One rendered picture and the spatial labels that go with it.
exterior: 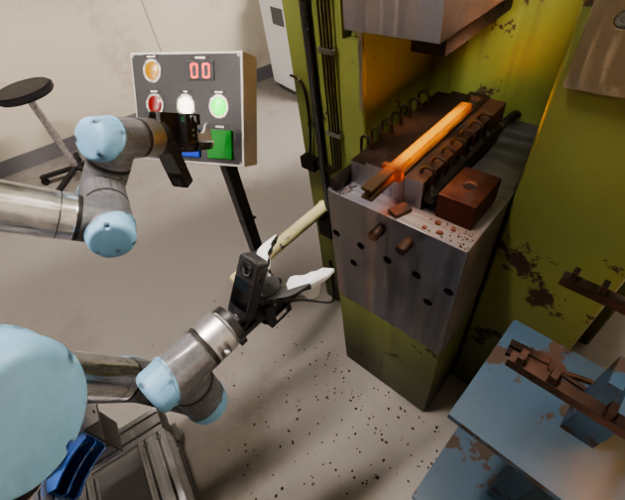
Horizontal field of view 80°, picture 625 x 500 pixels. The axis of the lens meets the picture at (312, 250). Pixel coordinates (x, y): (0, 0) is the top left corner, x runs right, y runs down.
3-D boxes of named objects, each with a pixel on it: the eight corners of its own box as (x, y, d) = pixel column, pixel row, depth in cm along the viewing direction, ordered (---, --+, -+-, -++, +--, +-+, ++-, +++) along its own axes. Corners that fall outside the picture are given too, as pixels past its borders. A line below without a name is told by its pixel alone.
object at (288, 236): (240, 291, 117) (236, 281, 113) (230, 283, 120) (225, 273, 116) (330, 214, 137) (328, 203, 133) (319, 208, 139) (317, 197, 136)
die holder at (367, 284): (439, 355, 108) (467, 252, 75) (338, 292, 128) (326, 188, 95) (519, 242, 133) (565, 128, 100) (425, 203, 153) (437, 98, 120)
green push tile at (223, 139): (232, 160, 99) (231, 130, 96) (207, 158, 101) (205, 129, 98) (235, 160, 100) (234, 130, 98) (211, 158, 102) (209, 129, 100)
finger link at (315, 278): (335, 284, 70) (288, 296, 70) (333, 264, 66) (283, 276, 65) (339, 298, 68) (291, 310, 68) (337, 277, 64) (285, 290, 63)
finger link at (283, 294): (308, 276, 67) (261, 287, 67) (307, 270, 66) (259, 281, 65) (312, 297, 64) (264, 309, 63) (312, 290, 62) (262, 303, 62)
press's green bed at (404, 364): (424, 413, 142) (439, 355, 108) (345, 355, 162) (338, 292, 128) (489, 314, 167) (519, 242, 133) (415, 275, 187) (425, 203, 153)
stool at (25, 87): (115, 147, 318) (65, 61, 267) (125, 178, 282) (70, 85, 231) (43, 173, 303) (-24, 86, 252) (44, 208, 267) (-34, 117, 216)
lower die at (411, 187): (420, 209, 86) (424, 180, 79) (351, 182, 96) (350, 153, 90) (499, 128, 104) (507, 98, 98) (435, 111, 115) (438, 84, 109)
